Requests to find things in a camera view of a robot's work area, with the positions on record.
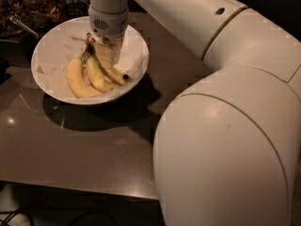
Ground tray of dried snacks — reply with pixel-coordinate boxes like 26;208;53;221
25;0;67;24

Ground black cables on floor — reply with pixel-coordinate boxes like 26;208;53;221
0;209;36;226

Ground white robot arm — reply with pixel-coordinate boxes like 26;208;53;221
89;0;301;226

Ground white paper napkin in bowl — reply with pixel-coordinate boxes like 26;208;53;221
31;23;147;92

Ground black wire basket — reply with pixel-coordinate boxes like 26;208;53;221
65;2;87;19

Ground metal spoon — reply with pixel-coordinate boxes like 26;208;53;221
9;15;39;38

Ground yellow banana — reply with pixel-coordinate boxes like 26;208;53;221
86;56;119;92
66;44;101;98
87;33;131;86

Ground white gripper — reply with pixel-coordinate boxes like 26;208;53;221
88;7;128;69

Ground white bowl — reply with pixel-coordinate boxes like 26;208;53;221
31;16;149;105

